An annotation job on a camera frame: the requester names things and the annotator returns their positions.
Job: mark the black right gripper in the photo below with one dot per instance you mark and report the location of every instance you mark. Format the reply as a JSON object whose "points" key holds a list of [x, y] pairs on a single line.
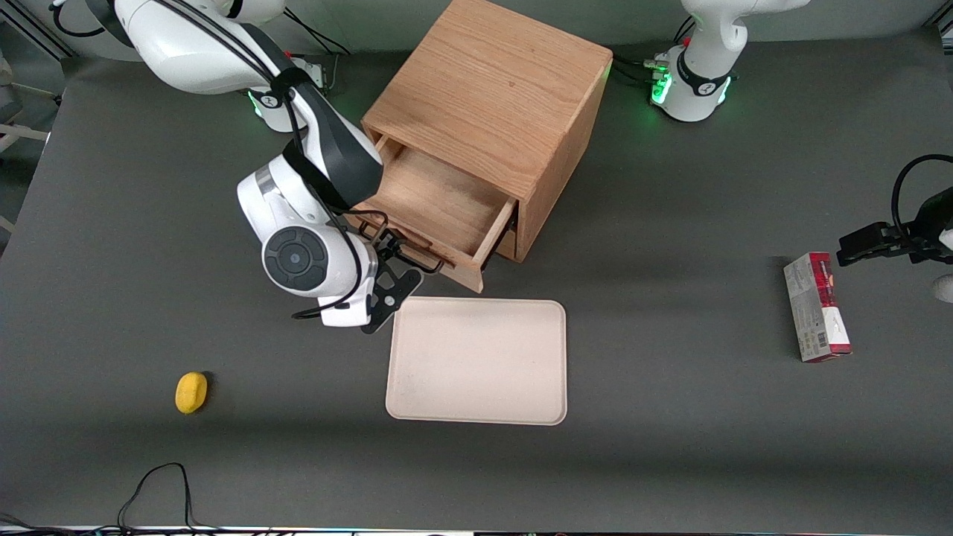
{"points": [[392, 246]]}

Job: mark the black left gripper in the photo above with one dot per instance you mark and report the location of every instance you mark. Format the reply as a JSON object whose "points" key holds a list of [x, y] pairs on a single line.
{"points": [[931, 232]]}

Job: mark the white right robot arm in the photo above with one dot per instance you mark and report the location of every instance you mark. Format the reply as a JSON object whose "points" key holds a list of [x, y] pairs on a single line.
{"points": [[193, 52]]}

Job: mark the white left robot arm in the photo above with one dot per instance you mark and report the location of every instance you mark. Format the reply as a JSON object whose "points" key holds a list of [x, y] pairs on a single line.
{"points": [[703, 74]]}

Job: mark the oak wooden drawer cabinet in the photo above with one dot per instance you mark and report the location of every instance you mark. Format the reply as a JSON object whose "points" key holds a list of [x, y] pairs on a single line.
{"points": [[491, 82]]}

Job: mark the red and grey carton box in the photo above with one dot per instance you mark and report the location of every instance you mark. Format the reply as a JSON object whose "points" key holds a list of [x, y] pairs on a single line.
{"points": [[815, 313]]}

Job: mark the beige plastic tray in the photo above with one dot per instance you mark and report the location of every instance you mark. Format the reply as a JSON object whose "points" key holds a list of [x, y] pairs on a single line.
{"points": [[476, 361]]}

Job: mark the yellow sponge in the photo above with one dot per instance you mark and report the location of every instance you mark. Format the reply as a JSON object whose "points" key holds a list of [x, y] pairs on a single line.
{"points": [[190, 392]]}

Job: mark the white wrist camera black mount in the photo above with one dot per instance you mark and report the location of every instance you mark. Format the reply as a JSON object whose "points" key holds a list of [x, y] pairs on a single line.
{"points": [[391, 298]]}

